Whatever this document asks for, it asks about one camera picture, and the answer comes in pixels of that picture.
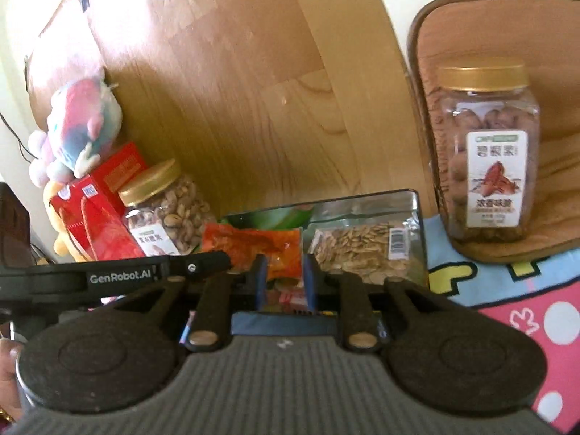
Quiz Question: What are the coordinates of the pistachio jar with gold lid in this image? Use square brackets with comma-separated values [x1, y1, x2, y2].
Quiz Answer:
[118, 159, 218, 257]

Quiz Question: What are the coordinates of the green snack packet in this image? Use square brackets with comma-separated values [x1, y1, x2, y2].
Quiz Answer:
[222, 204, 314, 233]

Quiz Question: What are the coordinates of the wooden headboard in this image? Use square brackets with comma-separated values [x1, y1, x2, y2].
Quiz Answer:
[24, 0, 441, 237]

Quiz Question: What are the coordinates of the thin wall cable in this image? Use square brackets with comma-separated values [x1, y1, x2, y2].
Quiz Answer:
[0, 111, 38, 165]

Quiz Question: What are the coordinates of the red gift box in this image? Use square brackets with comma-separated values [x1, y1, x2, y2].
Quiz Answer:
[48, 141, 151, 262]

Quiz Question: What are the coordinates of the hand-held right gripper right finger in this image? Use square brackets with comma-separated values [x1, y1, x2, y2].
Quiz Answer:
[302, 254, 450, 355]

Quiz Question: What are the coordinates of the pink plush toy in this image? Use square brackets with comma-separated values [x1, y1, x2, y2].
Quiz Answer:
[28, 68, 124, 187]

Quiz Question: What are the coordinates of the pecan jar with gold lid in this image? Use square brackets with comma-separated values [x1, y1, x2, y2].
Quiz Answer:
[430, 63, 542, 244]

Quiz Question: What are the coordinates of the yellow plush toy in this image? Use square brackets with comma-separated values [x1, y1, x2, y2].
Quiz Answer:
[42, 180, 88, 264]

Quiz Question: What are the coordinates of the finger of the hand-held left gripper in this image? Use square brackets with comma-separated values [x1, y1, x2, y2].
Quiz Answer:
[155, 250, 233, 282]

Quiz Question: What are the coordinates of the black printed cardboard box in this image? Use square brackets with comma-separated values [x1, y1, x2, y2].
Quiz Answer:
[221, 188, 430, 293]

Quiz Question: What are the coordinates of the orange snack packet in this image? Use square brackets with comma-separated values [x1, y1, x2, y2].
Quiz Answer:
[199, 223, 303, 282]

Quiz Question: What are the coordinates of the wood-print cushion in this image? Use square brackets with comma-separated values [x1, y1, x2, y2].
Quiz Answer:
[406, 0, 580, 262]

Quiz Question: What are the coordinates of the printed cartoon blanket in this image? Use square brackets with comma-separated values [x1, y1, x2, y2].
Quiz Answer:
[423, 215, 580, 435]

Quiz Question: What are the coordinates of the clear seed packet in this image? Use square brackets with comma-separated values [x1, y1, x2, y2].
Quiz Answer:
[308, 221, 420, 287]

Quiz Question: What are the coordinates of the red white snack packet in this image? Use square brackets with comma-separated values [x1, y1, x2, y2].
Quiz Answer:
[271, 278, 313, 314]

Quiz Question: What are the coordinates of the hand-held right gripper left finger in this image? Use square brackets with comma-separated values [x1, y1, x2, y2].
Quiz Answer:
[117, 254, 268, 353]

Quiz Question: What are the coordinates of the person's left hand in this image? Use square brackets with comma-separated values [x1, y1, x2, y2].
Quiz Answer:
[0, 341, 24, 421]

